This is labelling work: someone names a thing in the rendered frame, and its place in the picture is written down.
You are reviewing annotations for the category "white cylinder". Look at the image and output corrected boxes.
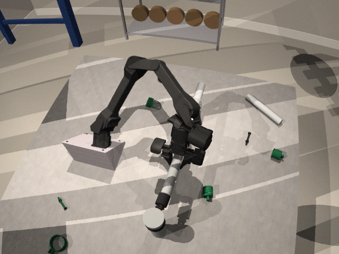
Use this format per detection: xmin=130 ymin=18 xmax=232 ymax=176
xmin=246 ymin=94 xmax=283 ymax=125

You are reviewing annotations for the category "grey cylinder with light round cap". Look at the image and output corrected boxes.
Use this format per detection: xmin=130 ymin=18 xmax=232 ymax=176
xmin=142 ymin=207 xmax=166 ymax=238

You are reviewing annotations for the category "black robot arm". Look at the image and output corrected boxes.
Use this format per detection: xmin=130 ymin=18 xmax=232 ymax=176
xmin=90 ymin=56 xmax=213 ymax=151

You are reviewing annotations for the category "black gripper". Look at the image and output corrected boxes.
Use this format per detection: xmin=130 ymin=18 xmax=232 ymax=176
xmin=150 ymin=137 xmax=206 ymax=169

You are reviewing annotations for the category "long white pipe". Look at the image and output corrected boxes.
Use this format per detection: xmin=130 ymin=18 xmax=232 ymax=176
xmin=161 ymin=82 xmax=206 ymax=196

